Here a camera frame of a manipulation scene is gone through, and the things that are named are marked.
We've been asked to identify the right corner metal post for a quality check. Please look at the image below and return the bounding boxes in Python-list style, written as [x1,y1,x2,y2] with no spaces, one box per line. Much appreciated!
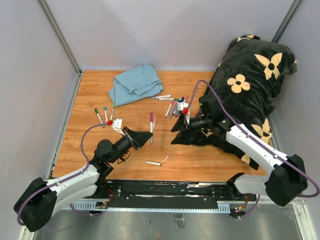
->
[271,0,304,43]

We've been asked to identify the black floral plush blanket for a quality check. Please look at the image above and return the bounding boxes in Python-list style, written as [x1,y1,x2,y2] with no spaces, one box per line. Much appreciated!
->
[194,34,297,170]

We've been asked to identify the dark blue marker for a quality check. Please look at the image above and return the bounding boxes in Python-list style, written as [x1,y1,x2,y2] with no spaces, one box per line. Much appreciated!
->
[174,96,185,118]

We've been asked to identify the grey marker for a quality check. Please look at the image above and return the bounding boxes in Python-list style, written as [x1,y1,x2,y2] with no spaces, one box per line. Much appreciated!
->
[169,102,178,120]

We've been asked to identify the black marker without cap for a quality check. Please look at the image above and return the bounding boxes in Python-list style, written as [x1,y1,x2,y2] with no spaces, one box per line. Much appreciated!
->
[144,161,162,166]

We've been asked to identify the lilac cap marker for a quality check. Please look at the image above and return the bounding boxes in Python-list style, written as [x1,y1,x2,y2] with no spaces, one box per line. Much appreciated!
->
[151,94,172,100]

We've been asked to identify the blue cap marker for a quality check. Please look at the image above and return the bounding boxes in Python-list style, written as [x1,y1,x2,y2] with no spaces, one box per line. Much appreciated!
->
[173,99,181,117]

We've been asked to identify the corner metal post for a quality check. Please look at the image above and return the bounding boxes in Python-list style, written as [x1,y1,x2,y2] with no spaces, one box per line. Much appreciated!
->
[271,0,304,43]
[37,0,82,76]

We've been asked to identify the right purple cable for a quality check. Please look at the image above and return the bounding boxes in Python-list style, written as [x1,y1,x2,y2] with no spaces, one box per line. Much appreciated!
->
[187,79,320,221]

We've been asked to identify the left corner metal post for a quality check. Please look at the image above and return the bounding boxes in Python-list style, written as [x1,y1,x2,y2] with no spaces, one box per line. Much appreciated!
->
[37,0,82,76]

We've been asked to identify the purple cap marker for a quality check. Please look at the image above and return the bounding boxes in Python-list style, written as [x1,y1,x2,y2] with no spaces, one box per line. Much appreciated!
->
[149,112,154,145]

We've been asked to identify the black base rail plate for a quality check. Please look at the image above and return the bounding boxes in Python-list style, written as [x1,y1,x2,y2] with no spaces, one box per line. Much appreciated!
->
[86,179,257,211]

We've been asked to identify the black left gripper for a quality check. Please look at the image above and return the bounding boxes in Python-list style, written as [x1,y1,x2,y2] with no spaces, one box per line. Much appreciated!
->
[109,126,153,164]

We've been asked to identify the aluminium frame rail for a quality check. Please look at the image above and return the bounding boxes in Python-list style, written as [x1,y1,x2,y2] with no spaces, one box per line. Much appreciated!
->
[61,198,84,210]

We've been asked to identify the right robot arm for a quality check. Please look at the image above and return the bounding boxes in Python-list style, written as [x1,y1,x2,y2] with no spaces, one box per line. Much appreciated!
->
[171,102,308,207]

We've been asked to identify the dark green cap marker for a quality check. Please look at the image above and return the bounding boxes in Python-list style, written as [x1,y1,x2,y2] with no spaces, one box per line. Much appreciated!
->
[94,108,105,128]

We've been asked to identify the pink cap marker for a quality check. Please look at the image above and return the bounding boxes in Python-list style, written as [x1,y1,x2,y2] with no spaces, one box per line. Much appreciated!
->
[164,100,174,118]

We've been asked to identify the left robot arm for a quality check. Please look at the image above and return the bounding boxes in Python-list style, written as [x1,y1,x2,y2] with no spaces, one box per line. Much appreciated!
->
[13,127,153,232]

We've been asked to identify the light blue folded cloth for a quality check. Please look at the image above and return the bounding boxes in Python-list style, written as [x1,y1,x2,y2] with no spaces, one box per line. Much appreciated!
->
[108,64,164,107]

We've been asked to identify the peach cap marker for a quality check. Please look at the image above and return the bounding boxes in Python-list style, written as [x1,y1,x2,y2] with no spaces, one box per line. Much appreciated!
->
[152,119,157,131]

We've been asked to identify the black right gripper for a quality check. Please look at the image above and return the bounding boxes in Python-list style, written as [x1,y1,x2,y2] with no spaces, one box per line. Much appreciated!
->
[170,114,212,145]

